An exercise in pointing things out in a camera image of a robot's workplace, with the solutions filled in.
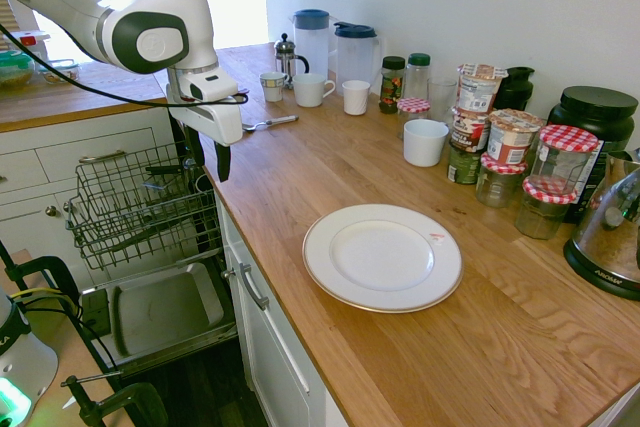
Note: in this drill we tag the green food cup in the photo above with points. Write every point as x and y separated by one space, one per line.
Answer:
461 167

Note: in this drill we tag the wooden robot mounting board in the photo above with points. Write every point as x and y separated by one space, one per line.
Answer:
62 362

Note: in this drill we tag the red oatmeal cup foil lid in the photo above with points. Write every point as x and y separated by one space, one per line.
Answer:
510 142

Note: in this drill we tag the stainless steel electric kettle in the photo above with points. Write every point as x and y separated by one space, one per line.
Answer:
600 242

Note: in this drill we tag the white ribbed cup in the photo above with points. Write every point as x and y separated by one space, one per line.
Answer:
356 97

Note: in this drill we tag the large glass jar gingham lid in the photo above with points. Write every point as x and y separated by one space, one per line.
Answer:
562 162

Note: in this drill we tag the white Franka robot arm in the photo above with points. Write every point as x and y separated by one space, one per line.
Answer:
160 12

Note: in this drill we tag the patterned white cup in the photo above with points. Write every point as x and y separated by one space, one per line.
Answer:
272 87

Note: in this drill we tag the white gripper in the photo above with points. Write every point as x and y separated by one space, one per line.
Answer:
215 122

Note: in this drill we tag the small clear food container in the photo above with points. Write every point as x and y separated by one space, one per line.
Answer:
60 72

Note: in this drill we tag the round steel cabinet knob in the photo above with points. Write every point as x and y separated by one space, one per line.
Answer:
228 275
50 211

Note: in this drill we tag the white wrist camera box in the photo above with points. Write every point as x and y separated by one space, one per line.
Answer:
207 86

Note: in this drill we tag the clear pitcher spouted blue lid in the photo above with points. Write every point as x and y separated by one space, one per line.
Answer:
355 59

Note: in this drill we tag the black shaker bottle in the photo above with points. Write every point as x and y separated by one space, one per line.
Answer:
517 89

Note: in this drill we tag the black cup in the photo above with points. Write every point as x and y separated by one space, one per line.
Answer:
202 187

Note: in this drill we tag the dark green screw clamp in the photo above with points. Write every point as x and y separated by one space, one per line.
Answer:
145 397
50 267

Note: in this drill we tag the red brown oatmeal cup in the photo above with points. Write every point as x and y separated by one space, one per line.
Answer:
467 132

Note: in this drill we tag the steel dishwasher door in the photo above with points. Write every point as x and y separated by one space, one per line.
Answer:
160 307

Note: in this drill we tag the clear drinking glass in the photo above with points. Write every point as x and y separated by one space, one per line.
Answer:
442 99

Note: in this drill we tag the dark spice jar green lid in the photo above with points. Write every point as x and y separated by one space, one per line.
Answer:
391 84

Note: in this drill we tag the black protein powder tub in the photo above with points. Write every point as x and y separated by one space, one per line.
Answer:
595 112

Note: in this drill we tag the clear spice jar green lid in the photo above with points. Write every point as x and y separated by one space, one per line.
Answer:
418 79

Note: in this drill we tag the clear pitcher flat blue lid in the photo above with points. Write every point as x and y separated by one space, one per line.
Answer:
310 47

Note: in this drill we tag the small jar gingham lid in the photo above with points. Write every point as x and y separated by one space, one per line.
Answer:
413 106

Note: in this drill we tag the white drawer front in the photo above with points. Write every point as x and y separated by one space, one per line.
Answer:
240 252

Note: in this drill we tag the glass French press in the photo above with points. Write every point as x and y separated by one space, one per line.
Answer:
286 59

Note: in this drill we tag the white oatmeal cup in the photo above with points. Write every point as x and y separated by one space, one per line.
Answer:
477 92

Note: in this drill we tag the food container green lid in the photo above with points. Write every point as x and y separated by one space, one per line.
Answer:
15 69

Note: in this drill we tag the white container red clip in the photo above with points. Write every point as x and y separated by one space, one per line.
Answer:
30 42

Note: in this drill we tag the white plate gold rim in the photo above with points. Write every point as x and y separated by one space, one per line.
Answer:
382 257

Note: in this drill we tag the silver metal spoon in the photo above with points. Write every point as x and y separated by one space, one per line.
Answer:
280 120

